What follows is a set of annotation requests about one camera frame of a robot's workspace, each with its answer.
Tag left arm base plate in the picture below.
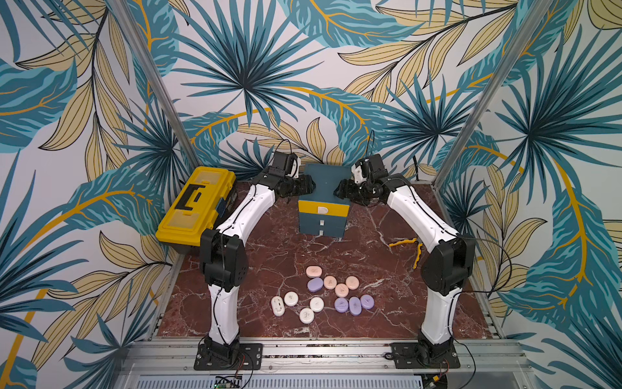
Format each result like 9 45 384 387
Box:
194 338 263 371

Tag pink oval earphone case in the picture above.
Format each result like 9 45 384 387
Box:
305 265 323 278

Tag yellow top drawer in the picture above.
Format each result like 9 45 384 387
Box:
298 200 350 217

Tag white round case right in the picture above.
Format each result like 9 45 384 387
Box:
309 297 325 313

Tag white round case lower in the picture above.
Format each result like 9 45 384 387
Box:
299 307 315 324

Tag pink round case right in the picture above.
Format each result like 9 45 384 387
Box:
345 276 360 290

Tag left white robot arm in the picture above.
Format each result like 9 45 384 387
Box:
199 173 316 348

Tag teal drawer cabinet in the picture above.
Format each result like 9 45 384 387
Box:
298 164 351 238

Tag aluminium front rail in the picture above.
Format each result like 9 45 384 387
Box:
112 338 538 388

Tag yellow handled pliers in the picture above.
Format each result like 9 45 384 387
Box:
388 237 424 271

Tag white oval earphone case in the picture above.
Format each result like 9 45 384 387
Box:
271 296 286 317

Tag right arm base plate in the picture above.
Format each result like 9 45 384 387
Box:
385 340 461 371

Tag purple oval case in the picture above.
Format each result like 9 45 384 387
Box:
348 297 362 316

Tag white round case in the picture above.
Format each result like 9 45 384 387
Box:
299 307 315 324
283 291 299 307
309 297 325 313

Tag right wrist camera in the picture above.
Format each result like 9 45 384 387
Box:
351 154 389 185

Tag right aluminium frame post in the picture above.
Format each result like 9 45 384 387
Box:
432 0 552 191

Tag yellow black toolbox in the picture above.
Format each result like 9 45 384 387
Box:
155 166 237 255

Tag aluminium frame post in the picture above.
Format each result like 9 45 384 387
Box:
432 0 552 191
109 0 200 171

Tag purple earphone case upper left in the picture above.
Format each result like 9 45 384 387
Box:
307 277 324 293

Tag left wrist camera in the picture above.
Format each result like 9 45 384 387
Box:
268 152 300 178

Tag left aluminium frame post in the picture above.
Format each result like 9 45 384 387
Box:
109 0 200 171

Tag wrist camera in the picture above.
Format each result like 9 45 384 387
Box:
351 154 389 185
268 152 300 178

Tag pink round case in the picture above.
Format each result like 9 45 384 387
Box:
345 276 360 290
323 276 338 290
335 284 350 298

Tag pink round case middle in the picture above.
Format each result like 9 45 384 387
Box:
335 284 350 298

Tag pink round case left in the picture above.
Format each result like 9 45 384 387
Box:
323 276 338 290

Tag white round case upper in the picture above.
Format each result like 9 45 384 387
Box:
283 291 299 307

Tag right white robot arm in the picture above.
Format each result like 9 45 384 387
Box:
335 175 475 347

